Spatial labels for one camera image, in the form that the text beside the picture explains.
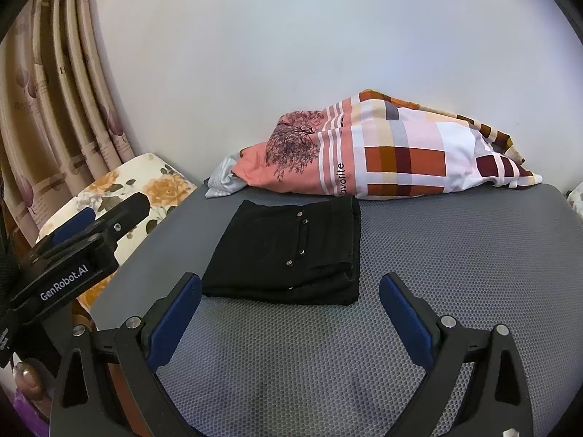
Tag black pants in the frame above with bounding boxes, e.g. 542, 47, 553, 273
201, 196, 362, 306

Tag purple patterned clothing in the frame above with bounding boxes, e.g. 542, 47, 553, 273
13, 390, 51, 437

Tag person's left hand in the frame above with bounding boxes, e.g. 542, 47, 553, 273
13, 362, 52, 408

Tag beige curtain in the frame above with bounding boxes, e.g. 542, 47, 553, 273
1, 0, 134, 244

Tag white striped cloth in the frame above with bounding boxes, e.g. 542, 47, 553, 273
204, 154, 247, 198

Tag grey mesh mattress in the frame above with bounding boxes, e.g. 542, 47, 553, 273
90, 181, 583, 437

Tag pink checkered blanket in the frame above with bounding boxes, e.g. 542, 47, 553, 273
232, 90, 541, 199

